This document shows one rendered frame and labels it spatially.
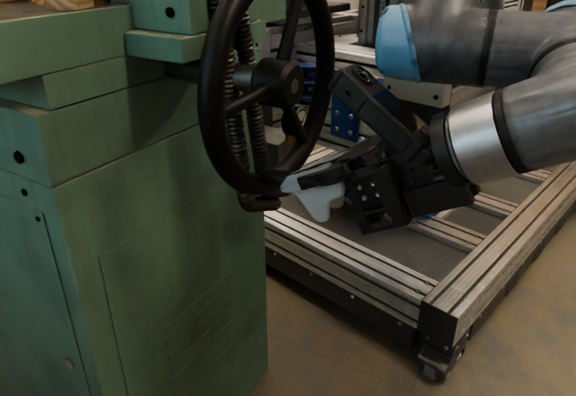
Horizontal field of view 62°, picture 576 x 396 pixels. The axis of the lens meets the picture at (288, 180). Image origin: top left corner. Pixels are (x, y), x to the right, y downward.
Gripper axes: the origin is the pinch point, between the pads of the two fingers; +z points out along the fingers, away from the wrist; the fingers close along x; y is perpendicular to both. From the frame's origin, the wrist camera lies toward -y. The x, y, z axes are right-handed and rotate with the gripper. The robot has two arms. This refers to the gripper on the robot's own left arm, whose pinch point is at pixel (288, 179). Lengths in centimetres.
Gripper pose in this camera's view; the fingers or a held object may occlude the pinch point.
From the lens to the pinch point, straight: 56.0
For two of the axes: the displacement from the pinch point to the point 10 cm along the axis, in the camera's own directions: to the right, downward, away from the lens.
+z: -7.5, 2.5, 6.2
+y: 4.2, 8.9, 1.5
